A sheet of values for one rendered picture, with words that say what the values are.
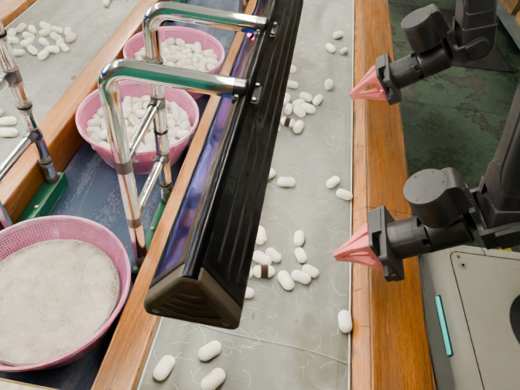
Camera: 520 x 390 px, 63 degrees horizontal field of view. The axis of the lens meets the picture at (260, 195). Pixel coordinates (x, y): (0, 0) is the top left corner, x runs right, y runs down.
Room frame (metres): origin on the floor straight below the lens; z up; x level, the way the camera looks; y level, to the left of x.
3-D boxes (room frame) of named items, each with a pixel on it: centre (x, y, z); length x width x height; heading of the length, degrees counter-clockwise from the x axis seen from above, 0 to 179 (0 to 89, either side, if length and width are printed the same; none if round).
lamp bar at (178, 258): (0.46, 0.03, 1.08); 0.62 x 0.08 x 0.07; 177
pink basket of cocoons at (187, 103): (0.74, 0.30, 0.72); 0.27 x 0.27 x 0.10
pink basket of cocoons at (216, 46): (1.02, 0.28, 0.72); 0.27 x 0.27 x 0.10
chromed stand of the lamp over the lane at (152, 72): (0.47, 0.11, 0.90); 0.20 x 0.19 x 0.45; 177
